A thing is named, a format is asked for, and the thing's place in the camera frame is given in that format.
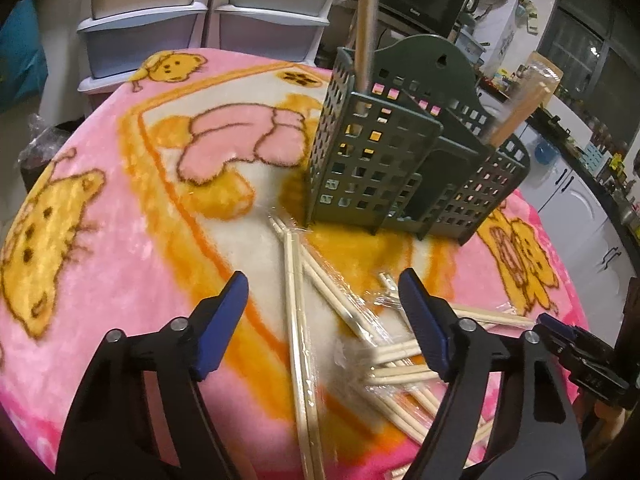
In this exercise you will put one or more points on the left plastic drawer tower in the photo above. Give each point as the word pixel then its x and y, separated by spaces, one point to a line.
pixel 135 25

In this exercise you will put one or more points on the pile of wooden chopsticks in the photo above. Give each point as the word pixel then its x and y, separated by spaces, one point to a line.
pixel 295 340

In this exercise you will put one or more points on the light blue plastic box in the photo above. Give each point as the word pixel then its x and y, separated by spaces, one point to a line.
pixel 472 45

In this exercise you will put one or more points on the dark framed window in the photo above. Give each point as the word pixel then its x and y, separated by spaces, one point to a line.
pixel 600 50

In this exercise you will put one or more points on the light blue knife block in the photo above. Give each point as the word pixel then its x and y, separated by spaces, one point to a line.
pixel 593 153

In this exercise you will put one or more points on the black garbage bag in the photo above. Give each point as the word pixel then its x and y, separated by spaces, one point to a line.
pixel 42 150

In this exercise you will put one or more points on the pink bear printed blanket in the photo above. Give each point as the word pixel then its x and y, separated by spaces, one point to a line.
pixel 100 260

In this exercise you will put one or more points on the blue plastic bag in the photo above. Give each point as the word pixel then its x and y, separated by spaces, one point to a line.
pixel 20 55

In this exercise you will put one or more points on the right plastic drawer tower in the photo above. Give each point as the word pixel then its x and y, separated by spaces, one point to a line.
pixel 270 15

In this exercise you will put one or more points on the green perforated utensil holder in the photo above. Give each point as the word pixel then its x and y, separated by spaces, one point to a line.
pixel 380 160

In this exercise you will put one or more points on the white kitchen cabinets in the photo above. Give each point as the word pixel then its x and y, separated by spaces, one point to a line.
pixel 580 210

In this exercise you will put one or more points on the wooden cutting board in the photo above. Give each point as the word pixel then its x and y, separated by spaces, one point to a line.
pixel 545 67

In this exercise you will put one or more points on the plastic drawer tower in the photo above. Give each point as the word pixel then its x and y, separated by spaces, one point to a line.
pixel 270 15
pixel 135 25

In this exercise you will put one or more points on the row of condiment bottles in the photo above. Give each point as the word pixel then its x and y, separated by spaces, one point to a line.
pixel 617 170

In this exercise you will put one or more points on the black blender jug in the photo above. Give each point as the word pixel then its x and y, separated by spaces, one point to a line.
pixel 471 2

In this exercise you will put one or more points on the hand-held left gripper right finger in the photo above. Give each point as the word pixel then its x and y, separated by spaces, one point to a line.
pixel 425 320

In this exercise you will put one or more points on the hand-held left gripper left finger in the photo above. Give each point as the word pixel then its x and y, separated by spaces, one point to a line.
pixel 220 330

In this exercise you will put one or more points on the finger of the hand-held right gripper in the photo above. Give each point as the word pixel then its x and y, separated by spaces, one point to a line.
pixel 556 325

